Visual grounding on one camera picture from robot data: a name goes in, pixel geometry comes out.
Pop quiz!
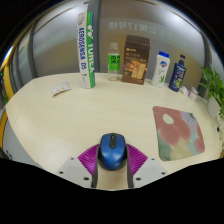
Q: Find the white body wash bottle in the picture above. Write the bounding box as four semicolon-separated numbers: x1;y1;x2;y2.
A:
150;50;171;89

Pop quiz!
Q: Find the small blister pill pack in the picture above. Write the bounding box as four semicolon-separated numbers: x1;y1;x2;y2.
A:
50;81;72;97

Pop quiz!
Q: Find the brown carton box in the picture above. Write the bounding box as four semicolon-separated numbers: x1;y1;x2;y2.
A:
121;34;151;86

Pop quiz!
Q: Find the blue computer mouse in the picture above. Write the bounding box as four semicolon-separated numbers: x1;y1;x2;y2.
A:
97;132;128;172

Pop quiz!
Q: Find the green white shuttlecock tube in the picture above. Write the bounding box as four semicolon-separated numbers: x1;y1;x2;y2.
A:
76;11;97;90

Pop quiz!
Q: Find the dark blue shampoo bottle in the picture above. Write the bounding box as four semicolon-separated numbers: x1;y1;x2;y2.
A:
168;54;187;93

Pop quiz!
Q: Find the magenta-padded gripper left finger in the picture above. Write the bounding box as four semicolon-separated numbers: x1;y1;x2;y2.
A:
55;143;100;189

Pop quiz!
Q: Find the floral mouse pad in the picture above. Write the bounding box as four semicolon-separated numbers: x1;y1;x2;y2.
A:
152;105;206;162

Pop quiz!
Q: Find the clear green-label drink bottle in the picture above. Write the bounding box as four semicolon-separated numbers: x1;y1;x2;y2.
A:
107;41;121;82

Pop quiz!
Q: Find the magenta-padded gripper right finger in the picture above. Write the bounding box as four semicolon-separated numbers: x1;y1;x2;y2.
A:
125;143;168;189

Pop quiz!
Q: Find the crumpled white tissue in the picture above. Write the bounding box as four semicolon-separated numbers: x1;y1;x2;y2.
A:
179;85;189;97

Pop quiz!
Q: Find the potted green plant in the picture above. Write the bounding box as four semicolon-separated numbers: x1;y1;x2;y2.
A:
199;63;224;148

